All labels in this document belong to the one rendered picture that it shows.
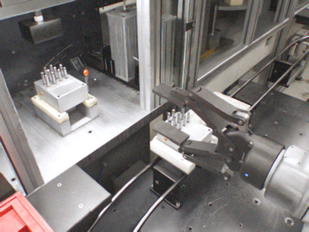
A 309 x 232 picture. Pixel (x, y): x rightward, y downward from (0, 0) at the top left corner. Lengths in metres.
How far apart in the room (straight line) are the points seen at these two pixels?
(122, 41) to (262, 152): 0.64
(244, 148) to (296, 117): 0.95
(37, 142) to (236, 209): 0.63
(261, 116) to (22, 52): 1.01
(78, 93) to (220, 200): 0.56
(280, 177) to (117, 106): 0.61
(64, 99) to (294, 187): 0.58
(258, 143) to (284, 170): 0.05
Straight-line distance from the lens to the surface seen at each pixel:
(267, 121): 1.28
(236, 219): 0.90
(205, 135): 0.75
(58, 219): 0.63
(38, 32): 0.74
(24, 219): 0.59
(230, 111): 0.41
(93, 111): 0.83
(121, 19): 0.89
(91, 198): 0.64
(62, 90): 0.78
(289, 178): 0.39
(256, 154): 0.40
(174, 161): 0.76
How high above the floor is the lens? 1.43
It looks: 38 degrees down
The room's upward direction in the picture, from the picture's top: straight up
